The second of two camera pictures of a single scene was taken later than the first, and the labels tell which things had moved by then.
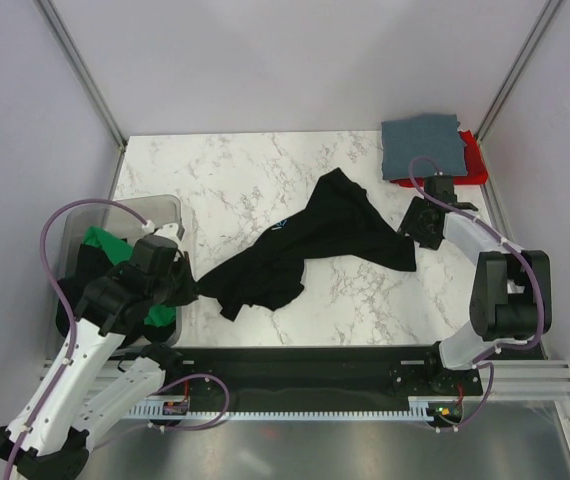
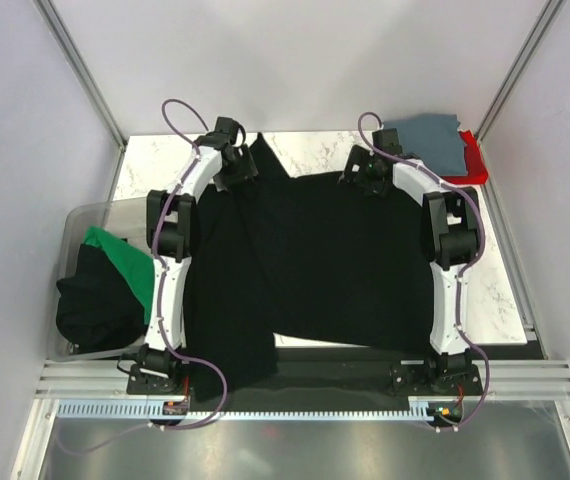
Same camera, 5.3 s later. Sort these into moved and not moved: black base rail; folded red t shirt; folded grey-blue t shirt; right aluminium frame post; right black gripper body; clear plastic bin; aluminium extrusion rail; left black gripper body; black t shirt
Moved: left black gripper body; right black gripper body; black t shirt
Not moved: aluminium extrusion rail; folded red t shirt; black base rail; right aluminium frame post; clear plastic bin; folded grey-blue t shirt
